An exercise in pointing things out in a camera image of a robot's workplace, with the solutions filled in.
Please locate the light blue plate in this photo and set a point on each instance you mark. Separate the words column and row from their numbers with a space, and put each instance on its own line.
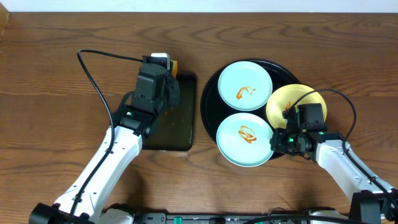
column 244, row 139
column 245, row 86

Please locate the black rectangular water tray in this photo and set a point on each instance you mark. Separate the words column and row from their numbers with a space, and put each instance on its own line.
column 174, row 131

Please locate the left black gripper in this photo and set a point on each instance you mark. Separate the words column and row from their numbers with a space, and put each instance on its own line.
column 173, row 92

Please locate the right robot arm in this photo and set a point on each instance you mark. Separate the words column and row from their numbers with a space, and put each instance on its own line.
column 371, row 198

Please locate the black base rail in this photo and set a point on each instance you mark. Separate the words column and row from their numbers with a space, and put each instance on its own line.
column 119, row 216

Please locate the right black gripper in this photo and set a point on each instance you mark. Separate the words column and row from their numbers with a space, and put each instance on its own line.
column 277, row 142

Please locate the yellow plate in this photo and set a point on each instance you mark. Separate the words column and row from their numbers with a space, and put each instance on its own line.
column 284, row 97

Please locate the green and orange sponge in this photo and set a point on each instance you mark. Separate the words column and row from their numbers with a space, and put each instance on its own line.
column 173, row 68

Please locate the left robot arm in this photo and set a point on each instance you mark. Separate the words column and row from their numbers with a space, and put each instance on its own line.
column 133, row 121

